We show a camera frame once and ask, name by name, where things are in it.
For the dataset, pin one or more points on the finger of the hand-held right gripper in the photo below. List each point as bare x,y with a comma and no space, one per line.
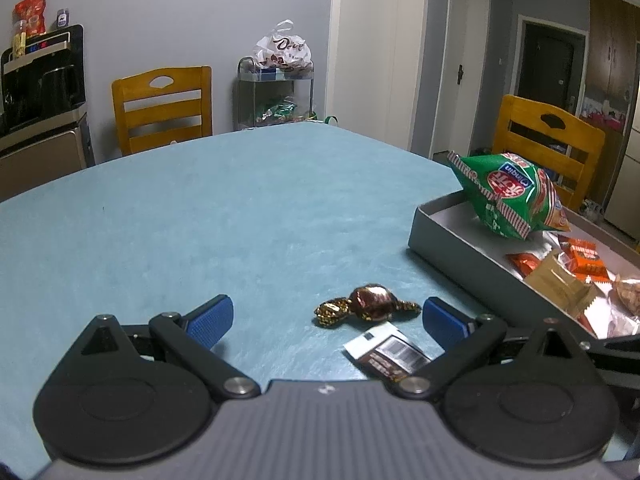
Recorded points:
620,360

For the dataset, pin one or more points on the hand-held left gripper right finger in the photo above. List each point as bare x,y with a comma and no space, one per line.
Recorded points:
446,321

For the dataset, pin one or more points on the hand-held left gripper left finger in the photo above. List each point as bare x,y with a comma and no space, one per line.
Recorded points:
210,321

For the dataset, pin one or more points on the black striped label packet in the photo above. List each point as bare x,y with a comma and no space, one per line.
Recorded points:
395,350

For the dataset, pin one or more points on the grey cardboard box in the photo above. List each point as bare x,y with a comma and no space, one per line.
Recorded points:
450,250

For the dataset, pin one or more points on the gold candy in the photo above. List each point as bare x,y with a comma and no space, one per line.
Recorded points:
370,302

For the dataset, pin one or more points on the orange snack packet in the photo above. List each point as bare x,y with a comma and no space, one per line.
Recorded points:
585,260
525,265

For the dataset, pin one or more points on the green snack bag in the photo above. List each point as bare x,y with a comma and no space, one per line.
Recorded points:
505,195

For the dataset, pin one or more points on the clear packet of brown snacks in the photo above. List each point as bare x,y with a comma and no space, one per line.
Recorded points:
630,295

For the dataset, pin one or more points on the beige snack packet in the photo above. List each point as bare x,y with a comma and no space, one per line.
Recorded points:
555,282

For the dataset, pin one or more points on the silver refrigerator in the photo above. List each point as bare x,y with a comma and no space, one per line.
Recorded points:
625,185

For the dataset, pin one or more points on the white door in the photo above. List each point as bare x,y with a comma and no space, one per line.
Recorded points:
457,110

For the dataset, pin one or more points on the metal glass cart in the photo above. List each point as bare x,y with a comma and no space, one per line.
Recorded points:
250,110

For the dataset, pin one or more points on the wooden chair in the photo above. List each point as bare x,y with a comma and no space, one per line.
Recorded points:
190,85
585,142

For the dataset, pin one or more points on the pile of snack packets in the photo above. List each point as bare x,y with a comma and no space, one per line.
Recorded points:
280,110

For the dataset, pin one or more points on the green tote bag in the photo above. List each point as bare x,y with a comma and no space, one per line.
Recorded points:
330,120

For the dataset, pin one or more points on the black entrance door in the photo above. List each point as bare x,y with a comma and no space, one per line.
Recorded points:
545,70

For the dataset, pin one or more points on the white plastic shopping bag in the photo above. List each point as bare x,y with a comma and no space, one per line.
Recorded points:
282,50

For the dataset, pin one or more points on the black water dispenser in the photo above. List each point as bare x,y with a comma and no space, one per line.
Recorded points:
40,85

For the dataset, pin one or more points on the brown wooden wardrobe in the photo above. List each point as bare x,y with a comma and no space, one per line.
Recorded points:
612,50

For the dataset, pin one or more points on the yellow jar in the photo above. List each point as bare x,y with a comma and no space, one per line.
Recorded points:
20,42

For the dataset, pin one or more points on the red snack bag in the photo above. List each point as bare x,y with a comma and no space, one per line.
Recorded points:
31,12

